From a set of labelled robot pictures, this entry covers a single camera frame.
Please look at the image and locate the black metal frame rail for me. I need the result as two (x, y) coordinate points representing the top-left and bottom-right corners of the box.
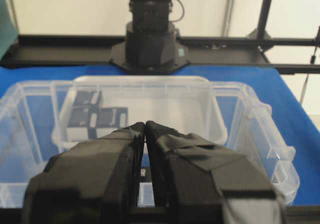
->
(0, 35), (320, 75)

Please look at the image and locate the black vertical frame post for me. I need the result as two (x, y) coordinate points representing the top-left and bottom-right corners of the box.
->
(247, 0), (272, 40)

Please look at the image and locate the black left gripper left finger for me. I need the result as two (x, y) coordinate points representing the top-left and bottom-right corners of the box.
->
(21, 122), (145, 223)

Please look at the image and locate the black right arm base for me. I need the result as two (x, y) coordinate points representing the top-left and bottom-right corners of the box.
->
(110, 22), (190, 75)

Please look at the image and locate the blue table cloth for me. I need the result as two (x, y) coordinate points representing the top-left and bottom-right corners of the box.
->
(0, 65), (320, 205)

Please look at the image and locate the black box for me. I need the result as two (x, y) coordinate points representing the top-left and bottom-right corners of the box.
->
(66, 106), (99, 142)
(72, 91), (102, 107)
(88, 107), (128, 139)

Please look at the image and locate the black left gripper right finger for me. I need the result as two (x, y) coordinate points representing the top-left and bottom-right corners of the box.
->
(145, 121), (286, 223)

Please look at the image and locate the white plastic tray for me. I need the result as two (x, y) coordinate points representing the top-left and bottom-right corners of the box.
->
(51, 76), (228, 149)

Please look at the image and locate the clear plastic storage case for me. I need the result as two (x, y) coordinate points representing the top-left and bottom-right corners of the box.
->
(0, 80), (300, 208)

